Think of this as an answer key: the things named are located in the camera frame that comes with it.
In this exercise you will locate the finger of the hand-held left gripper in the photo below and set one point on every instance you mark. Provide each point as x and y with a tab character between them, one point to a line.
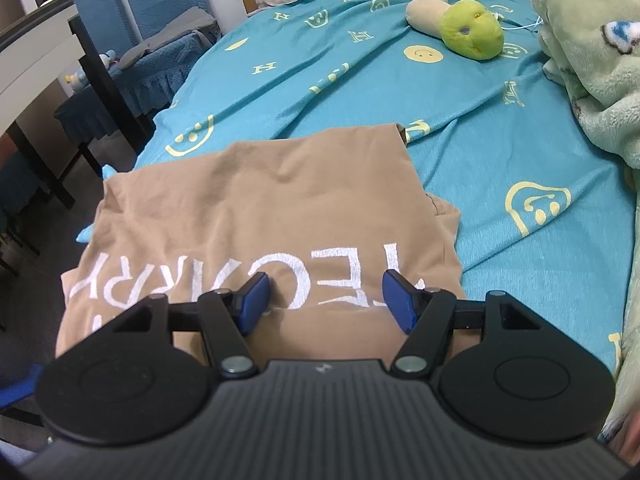
17	385

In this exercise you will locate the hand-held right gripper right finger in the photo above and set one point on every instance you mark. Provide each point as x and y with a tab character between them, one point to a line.
399	300

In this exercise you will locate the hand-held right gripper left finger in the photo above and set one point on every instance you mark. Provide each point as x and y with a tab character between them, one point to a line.
252	300

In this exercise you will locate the tan t-shirt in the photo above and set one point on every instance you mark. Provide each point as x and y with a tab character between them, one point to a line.
250	200

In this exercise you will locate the teal printed bed sheet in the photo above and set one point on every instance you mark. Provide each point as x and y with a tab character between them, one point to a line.
350	85

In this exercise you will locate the cartoon patterned blanket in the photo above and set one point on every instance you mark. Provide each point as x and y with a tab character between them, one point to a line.
631	335

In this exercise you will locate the green and cream plush toy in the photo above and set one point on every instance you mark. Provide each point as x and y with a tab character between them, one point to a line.
470	30

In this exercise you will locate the small yellow duck toy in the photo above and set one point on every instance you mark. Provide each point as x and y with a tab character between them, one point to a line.
75	81

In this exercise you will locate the grey seat cushion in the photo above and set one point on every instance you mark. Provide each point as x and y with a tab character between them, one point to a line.
175	27

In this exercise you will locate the light green fleece blanket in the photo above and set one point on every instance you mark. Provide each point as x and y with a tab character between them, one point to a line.
590	60

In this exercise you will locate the white table with black legs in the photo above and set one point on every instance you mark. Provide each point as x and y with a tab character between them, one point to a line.
35	55

